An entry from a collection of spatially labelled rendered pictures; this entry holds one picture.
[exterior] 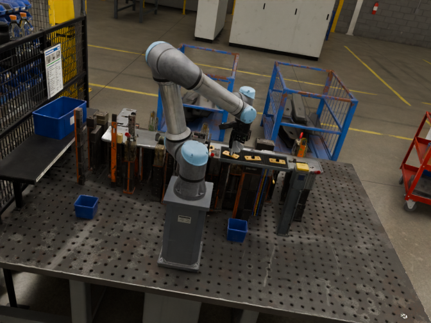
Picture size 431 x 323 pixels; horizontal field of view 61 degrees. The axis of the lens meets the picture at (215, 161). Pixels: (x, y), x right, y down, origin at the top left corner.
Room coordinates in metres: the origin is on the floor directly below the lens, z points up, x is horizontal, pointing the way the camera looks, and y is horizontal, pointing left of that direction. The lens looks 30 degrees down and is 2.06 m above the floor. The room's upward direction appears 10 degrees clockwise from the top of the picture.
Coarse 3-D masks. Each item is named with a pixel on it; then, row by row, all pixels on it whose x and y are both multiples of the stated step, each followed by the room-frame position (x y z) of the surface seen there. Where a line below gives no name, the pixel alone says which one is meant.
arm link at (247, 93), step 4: (240, 88) 1.66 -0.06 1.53; (244, 88) 1.66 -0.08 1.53; (248, 88) 1.67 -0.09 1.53; (252, 88) 1.67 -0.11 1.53; (240, 92) 1.64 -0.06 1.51; (244, 92) 1.64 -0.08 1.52; (248, 92) 1.63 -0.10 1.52; (252, 92) 1.64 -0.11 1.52; (244, 96) 1.63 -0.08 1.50; (248, 96) 1.63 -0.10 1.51; (252, 96) 1.64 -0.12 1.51; (244, 100) 1.62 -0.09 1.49; (248, 100) 1.63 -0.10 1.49; (252, 100) 1.65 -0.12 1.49; (252, 104) 1.66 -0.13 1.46
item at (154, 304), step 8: (144, 296) 1.23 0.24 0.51; (152, 296) 1.23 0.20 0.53; (160, 296) 1.23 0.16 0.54; (144, 304) 1.23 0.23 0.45; (152, 304) 1.23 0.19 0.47; (160, 304) 1.23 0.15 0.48; (168, 304) 1.23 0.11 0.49; (176, 304) 1.23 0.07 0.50; (184, 304) 1.23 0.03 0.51; (192, 304) 1.23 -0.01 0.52; (200, 304) 1.23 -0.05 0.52; (144, 312) 1.23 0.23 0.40; (152, 312) 1.23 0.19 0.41; (160, 312) 1.23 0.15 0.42; (168, 312) 1.23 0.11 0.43; (176, 312) 1.23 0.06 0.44; (184, 312) 1.23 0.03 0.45; (192, 312) 1.23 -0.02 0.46; (144, 320) 1.23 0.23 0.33; (152, 320) 1.23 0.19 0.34; (160, 320) 1.23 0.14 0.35; (168, 320) 1.23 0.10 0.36; (176, 320) 1.23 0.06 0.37; (184, 320) 1.23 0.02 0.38; (192, 320) 1.23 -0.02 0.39
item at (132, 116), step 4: (132, 112) 1.87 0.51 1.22; (128, 116) 1.83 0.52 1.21; (132, 116) 1.83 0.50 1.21; (128, 120) 1.83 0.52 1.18; (132, 120) 1.83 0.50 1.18; (128, 124) 1.84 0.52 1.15; (132, 124) 1.84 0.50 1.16; (128, 128) 1.84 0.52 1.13; (132, 128) 1.84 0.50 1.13; (128, 132) 1.85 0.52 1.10; (132, 132) 1.85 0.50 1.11
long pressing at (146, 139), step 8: (120, 128) 2.08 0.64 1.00; (104, 136) 1.94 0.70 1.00; (144, 136) 2.03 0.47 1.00; (152, 136) 2.05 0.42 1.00; (160, 136) 2.07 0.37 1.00; (144, 144) 1.91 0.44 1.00; (152, 144) 1.94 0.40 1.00; (216, 144) 2.08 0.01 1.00; (296, 160) 2.05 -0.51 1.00; (304, 160) 2.07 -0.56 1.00; (312, 160) 2.09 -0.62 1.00; (320, 168) 2.01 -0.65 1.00
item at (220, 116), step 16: (208, 48) 4.96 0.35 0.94; (224, 80) 4.93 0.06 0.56; (160, 96) 3.78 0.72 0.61; (192, 96) 4.47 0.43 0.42; (160, 112) 3.78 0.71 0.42; (192, 112) 4.10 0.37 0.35; (208, 112) 4.12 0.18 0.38; (224, 112) 3.77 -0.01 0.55; (160, 128) 3.79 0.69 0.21; (192, 128) 4.05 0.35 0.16
